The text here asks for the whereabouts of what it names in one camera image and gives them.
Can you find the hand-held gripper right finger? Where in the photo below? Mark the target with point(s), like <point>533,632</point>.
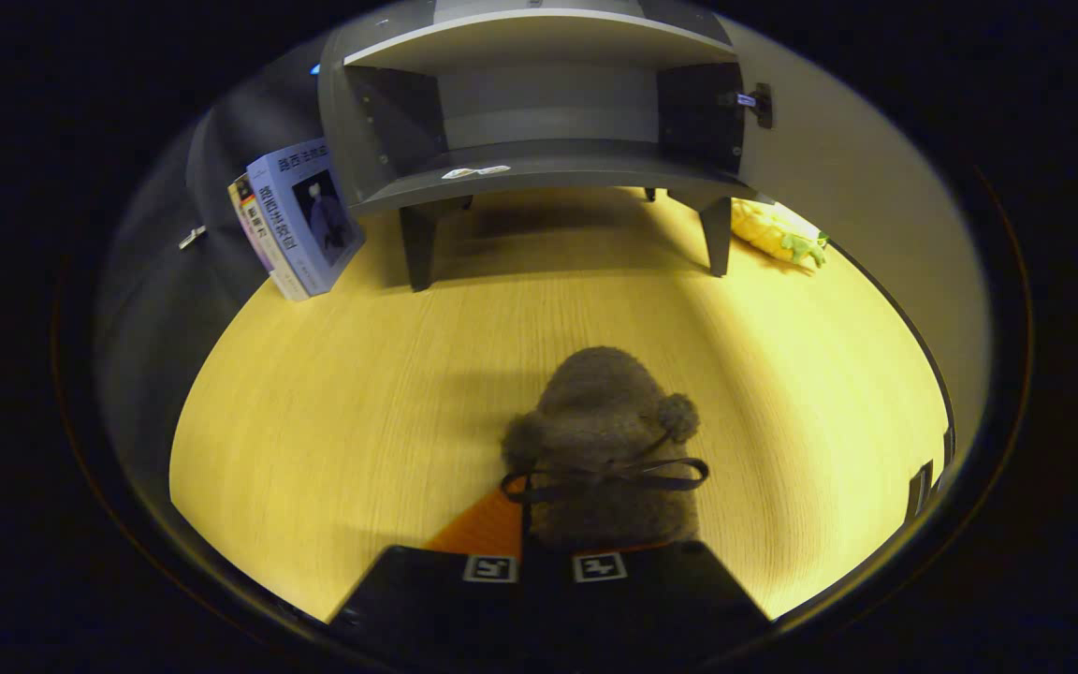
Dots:
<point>670,590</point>

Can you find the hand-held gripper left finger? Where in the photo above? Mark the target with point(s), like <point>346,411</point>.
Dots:
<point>427,590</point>

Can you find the brown fuzzy shoe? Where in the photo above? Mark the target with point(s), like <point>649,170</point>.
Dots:
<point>604,431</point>

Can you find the dark grey shoe cabinet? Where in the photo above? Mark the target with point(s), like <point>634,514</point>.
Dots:
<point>539,159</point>

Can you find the black cabinet door hinge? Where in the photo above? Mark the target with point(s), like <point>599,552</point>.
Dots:
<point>764,105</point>

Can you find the yellow pineapple plush toy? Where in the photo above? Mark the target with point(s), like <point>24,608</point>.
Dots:
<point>773,229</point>

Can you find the black backdrop cloth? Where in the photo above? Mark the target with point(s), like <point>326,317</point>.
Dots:
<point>165,309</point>

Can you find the purple paperback book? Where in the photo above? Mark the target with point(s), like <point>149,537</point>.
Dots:
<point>310,215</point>

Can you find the silver metal clip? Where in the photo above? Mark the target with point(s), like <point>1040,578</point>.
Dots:
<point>192,237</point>

